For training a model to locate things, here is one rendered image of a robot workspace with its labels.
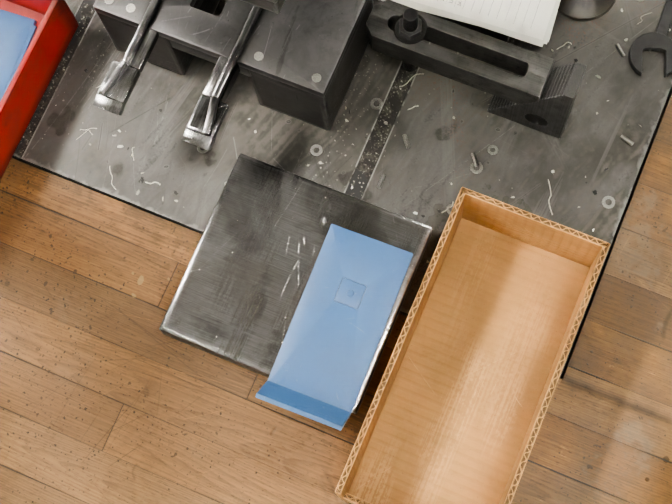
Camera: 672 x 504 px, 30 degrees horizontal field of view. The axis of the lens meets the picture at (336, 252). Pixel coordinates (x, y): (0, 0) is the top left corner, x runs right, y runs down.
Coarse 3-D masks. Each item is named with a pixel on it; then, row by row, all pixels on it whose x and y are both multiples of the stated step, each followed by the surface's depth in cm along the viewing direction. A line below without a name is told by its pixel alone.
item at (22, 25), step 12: (0, 12) 108; (0, 24) 108; (12, 24) 108; (24, 24) 108; (0, 36) 108; (12, 36) 108; (24, 36) 108; (0, 48) 108; (12, 48) 108; (0, 60) 107; (12, 60) 107; (0, 72) 107; (0, 84) 107; (0, 96) 106
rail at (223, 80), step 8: (256, 8) 98; (256, 16) 98; (248, 24) 98; (248, 32) 98; (240, 40) 98; (240, 48) 98; (232, 56) 98; (232, 64) 97; (224, 72) 97; (232, 72) 98; (224, 80) 97; (232, 80) 99; (216, 88) 97; (224, 88) 97; (216, 96) 97; (224, 96) 98
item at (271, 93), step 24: (216, 0) 108; (120, 24) 101; (360, 24) 100; (120, 48) 107; (168, 48) 102; (360, 48) 104; (240, 72) 100; (336, 72) 99; (264, 96) 103; (288, 96) 101; (312, 96) 98; (336, 96) 102; (312, 120) 104
